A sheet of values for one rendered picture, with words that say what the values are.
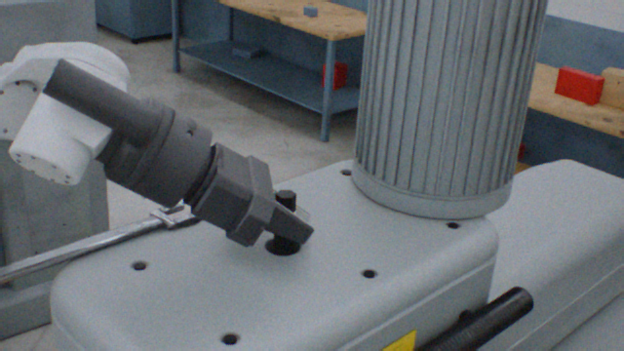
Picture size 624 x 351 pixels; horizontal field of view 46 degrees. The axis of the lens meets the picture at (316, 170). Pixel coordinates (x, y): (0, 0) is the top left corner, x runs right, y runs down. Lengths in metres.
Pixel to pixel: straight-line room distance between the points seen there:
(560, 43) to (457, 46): 4.57
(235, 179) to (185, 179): 0.05
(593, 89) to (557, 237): 3.50
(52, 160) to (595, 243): 0.84
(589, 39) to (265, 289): 4.64
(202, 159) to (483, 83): 0.31
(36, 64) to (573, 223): 0.81
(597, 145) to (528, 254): 4.28
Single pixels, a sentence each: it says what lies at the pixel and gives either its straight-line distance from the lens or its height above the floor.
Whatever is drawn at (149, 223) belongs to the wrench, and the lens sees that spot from 0.80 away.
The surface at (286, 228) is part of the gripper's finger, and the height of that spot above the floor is 1.92.
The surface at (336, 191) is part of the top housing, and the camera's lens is 0.89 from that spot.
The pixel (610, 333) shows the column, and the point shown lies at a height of 1.56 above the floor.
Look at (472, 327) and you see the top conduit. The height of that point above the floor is 1.81.
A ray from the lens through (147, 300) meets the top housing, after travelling 0.70.
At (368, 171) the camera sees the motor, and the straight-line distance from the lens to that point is 0.88.
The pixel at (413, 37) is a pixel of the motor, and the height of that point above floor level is 2.10.
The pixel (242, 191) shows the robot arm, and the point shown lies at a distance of 0.69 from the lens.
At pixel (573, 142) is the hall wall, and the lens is 5.43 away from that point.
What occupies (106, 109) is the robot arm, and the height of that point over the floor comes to 2.06.
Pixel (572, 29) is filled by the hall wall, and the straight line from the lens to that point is 5.28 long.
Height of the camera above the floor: 2.29
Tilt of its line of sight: 25 degrees down
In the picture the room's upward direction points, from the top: 4 degrees clockwise
